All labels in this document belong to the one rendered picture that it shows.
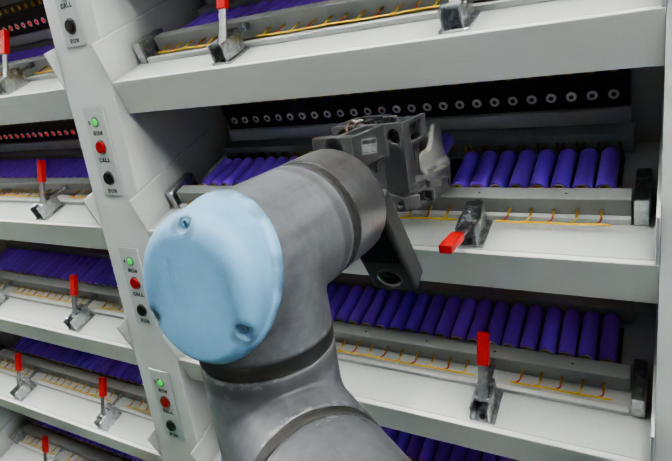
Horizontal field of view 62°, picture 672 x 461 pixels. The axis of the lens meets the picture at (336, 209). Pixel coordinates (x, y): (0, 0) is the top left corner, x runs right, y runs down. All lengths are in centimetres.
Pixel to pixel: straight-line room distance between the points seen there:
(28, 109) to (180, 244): 66
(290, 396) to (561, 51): 34
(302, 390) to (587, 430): 36
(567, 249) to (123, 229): 58
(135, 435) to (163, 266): 79
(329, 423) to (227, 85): 43
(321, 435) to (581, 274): 31
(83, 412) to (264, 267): 95
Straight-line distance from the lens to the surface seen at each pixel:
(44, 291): 121
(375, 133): 47
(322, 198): 36
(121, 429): 113
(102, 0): 80
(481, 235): 56
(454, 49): 52
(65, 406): 127
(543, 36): 50
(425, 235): 58
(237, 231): 30
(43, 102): 91
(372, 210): 40
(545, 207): 57
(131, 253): 84
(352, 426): 32
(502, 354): 67
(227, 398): 36
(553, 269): 54
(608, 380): 66
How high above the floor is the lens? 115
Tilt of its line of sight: 16 degrees down
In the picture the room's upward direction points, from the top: 8 degrees counter-clockwise
